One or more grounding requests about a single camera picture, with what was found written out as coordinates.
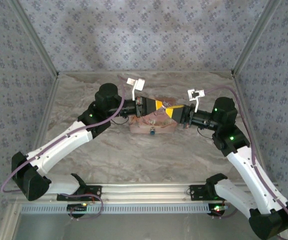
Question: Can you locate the pink printed storage box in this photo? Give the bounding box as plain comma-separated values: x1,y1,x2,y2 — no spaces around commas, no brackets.
129,95,178,136

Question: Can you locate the aluminium table back strip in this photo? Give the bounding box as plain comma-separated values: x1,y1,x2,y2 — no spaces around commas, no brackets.
58,70,235,75

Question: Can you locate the right controller board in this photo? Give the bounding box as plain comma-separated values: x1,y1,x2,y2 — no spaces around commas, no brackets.
208,203,228,217

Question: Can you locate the controller board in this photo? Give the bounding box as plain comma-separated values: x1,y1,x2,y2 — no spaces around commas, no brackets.
208,203,228,217
67,203,88,214

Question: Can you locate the left controller board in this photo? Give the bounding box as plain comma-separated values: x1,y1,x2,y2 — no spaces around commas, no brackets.
67,203,88,214

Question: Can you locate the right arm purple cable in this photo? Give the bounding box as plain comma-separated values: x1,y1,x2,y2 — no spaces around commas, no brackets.
203,84,288,240

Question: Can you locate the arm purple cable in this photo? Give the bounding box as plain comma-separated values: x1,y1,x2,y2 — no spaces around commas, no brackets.
0,74,104,221
203,84,288,240

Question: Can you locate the aluminium table side rail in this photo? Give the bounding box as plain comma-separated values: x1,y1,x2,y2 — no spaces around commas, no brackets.
0,74,61,240
233,74,288,240

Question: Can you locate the aluminium corner post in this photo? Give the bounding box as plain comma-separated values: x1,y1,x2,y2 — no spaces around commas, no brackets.
231,0,282,77
9,0,60,79

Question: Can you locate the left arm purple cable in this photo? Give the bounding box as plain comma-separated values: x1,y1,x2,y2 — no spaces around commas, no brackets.
0,74,104,221

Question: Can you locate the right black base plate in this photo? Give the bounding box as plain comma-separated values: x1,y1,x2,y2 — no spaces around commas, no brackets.
189,184,235,202

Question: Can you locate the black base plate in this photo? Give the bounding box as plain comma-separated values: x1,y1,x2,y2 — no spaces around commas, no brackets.
189,184,235,202
56,184,103,202

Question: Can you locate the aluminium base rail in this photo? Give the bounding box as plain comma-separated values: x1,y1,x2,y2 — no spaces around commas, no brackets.
8,183,256,202

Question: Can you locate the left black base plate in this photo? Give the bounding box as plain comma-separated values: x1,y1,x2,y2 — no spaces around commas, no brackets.
56,184,103,202

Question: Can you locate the grey slotted cable duct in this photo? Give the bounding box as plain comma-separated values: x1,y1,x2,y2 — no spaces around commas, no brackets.
20,202,226,215

